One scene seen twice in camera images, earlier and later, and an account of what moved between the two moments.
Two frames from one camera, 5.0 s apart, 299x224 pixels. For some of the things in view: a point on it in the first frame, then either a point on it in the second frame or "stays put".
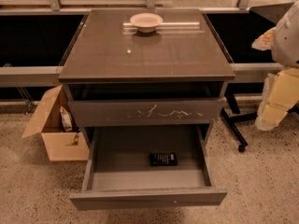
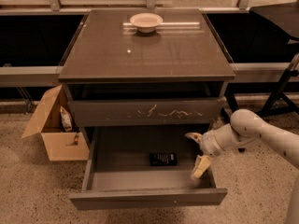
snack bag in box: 66,119 stays put
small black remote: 163,160 stays put
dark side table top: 272,11 stays put
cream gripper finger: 264,42 -> 198,137
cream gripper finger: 280,93 -> 201,165
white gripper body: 287,42 -> 207,144
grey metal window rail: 50,74 stays put
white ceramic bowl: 146,22 stays put
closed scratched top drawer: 140,112 stays put
